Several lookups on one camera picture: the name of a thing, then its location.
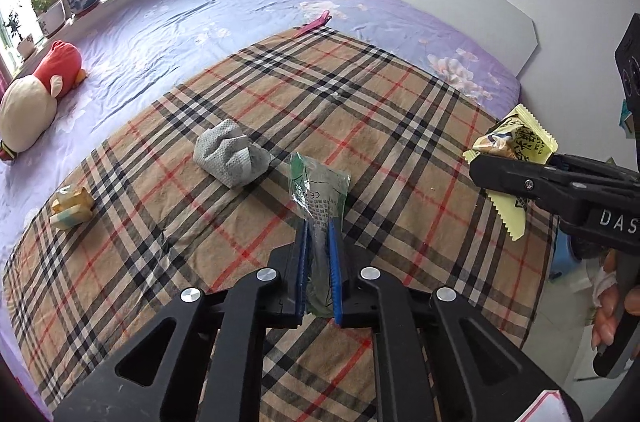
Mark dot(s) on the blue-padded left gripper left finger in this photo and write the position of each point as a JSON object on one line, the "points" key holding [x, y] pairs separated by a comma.
{"points": [[301, 247]]}

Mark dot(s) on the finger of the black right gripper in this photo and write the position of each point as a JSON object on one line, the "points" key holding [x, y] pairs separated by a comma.
{"points": [[571, 196]]}

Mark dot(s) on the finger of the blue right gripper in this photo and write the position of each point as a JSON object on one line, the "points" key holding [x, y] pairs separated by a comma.
{"points": [[593, 167]]}

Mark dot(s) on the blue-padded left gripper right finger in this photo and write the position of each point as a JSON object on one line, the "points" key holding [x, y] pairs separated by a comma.
{"points": [[336, 270]]}

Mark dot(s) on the pale yellow snack wrapper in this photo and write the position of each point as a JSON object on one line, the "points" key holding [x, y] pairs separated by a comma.
{"points": [[518, 136]]}

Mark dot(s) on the green white foil pouch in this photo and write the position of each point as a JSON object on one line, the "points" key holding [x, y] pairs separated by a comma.
{"points": [[320, 194]]}

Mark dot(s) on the person's right hand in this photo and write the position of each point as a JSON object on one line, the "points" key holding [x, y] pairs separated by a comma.
{"points": [[606, 298]]}

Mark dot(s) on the blue plastic stool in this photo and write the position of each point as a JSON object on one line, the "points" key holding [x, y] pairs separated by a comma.
{"points": [[563, 260]]}

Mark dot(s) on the plaid beige blanket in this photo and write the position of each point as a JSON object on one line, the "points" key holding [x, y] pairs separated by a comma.
{"points": [[199, 187]]}

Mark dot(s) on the grey crumpled sock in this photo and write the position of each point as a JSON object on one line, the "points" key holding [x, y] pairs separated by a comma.
{"points": [[229, 155]]}

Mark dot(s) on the white red paper corner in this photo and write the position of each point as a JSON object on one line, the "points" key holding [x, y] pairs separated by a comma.
{"points": [[549, 406]]}

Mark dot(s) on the pink strip on bed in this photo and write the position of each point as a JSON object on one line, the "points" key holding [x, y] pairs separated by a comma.
{"points": [[314, 24]]}

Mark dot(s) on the small yellow crumpled wrapper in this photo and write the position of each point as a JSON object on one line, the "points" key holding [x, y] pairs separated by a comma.
{"points": [[71, 206]]}

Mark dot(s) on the purple floral bedsheet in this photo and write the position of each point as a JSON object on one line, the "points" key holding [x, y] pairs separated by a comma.
{"points": [[140, 53]]}

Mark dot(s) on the red cream plush toy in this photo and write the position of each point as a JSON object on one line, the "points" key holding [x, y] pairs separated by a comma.
{"points": [[30, 103]]}

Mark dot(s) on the small white pot plant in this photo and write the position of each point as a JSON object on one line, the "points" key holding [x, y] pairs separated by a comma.
{"points": [[12, 38]]}

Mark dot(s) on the white pot green plant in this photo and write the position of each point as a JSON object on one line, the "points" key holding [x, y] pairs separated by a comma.
{"points": [[50, 15]]}

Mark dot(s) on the teal wall sticker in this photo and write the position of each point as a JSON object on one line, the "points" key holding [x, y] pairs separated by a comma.
{"points": [[627, 121]]}

